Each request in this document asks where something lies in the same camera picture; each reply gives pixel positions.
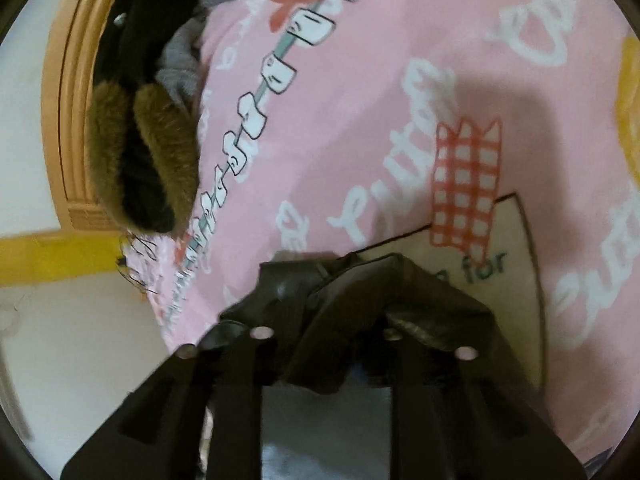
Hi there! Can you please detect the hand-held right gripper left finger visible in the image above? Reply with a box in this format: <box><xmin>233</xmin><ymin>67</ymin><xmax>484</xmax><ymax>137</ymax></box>
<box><xmin>60</xmin><ymin>327</ymin><xmax>273</xmax><ymax>480</ymax></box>

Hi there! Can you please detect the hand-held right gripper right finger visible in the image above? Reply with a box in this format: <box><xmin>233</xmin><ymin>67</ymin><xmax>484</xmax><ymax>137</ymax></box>
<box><xmin>385</xmin><ymin>330</ymin><xmax>588</xmax><ymax>480</ymax></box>

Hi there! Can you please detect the dark brown leather jacket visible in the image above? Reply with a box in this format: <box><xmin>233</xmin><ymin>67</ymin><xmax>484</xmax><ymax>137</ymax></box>
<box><xmin>200</xmin><ymin>250</ymin><xmax>501</xmax><ymax>396</ymax></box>

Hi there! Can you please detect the yellow board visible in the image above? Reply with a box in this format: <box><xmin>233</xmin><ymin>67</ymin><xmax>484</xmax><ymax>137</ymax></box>
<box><xmin>0</xmin><ymin>232</ymin><xmax>131</xmax><ymax>288</ymax></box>

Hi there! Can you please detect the black fur-trimmed coat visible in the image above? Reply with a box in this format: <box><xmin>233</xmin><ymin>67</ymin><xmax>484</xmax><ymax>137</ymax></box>
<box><xmin>87</xmin><ymin>0</ymin><xmax>201</xmax><ymax>235</ymax></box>

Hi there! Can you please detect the pink printed bed sheet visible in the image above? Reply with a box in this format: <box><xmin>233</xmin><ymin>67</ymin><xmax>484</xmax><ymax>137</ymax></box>
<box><xmin>122</xmin><ymin>0</ymin><xmax>640</xmax><ymax>466</ymax></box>

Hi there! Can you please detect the grey cloth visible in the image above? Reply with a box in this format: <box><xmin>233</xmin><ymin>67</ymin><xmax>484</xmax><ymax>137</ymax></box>
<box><xmin>155</xmin><ymin>0</ymin><xmax>256</xmax><ymax>101</ymax></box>

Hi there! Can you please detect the wooden slatted headboard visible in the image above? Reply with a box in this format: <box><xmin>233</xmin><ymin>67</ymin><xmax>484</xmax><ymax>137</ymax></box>
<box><xmin>41</xmin><ymin>0</ymin><xmax>131</xmax><ymax>233</ymax></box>

